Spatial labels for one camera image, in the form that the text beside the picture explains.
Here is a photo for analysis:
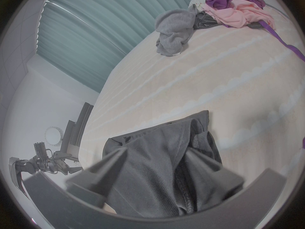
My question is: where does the blue-green curtain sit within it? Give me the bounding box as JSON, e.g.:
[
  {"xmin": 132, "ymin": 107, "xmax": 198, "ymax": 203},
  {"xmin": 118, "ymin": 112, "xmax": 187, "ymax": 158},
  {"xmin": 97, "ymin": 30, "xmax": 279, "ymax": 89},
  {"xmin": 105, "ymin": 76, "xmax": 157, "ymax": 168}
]
[
  {"xmin": 36, "ymin": 3, "xmax": 128, "ymax": 94},
  {"xmin": 46, "ymin": 0, "xmax": 199, "ymax": 55}
]

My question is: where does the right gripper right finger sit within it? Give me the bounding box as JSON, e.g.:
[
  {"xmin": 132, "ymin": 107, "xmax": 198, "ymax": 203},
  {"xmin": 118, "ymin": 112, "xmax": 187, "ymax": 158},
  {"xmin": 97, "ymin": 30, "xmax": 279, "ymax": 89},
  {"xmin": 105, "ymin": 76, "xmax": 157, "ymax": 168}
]
[{"xmin": 183, "ymin": 150, "xmax": 245, "ymax": 201}]

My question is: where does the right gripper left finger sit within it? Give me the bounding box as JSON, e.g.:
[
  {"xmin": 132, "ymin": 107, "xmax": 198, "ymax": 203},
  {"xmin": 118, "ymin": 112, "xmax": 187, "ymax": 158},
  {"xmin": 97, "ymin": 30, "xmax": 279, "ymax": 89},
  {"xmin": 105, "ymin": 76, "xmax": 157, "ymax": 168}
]
[{"xmin": 65, "ymin": 148, "xmax": 128, "ymax": 200}]

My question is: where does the grey garment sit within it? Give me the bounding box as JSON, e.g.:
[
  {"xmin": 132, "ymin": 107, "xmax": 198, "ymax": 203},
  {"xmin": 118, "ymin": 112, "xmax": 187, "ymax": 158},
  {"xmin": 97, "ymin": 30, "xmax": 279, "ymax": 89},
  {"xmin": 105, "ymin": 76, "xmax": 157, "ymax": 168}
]
[{"xmin": 155, "ymin": 4, "xmax": 199, "ymax": 57}]

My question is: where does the pink garment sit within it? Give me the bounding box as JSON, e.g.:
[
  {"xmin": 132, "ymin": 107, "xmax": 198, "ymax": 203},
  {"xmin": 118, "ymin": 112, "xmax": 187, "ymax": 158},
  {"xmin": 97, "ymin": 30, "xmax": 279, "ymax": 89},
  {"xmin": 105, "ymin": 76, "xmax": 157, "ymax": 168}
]
[{"xmin": 201, "ymin": 0, "xmax": 277, "ymax": 31}]

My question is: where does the black T-shirt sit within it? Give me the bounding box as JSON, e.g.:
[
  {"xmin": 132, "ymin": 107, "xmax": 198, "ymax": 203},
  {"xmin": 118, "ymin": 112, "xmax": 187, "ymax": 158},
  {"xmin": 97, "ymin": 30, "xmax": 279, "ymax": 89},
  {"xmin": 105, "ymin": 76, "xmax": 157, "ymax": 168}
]
[{"xmin": 102, "ymin": 110, "xmax": 225, "ymax": 218}]

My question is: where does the black shiny garment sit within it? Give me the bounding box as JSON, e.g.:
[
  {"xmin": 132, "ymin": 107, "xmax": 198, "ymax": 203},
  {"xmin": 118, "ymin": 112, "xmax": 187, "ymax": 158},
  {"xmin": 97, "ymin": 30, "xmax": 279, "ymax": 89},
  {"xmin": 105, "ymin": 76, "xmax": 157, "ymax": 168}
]
[{"xmin": 193, "ymin": 10, "xmax": 263, "ymax": 31}]

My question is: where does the bed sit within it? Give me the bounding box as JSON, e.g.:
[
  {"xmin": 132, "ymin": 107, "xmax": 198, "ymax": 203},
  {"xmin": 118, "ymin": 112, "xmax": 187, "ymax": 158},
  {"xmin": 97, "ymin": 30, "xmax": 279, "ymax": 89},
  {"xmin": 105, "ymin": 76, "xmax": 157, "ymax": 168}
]
[{"xmin": 79, "ymin": 0, "xmax": 305, "ymax": 210}]

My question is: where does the white printed pillow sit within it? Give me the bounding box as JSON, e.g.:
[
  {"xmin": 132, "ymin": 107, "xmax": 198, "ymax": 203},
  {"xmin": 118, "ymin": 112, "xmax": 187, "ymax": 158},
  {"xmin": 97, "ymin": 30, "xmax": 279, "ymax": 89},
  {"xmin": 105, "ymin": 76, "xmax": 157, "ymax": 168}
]
[{"xmin": 188, "ymin": 0, "xmax": 225, "ymax": 9}]

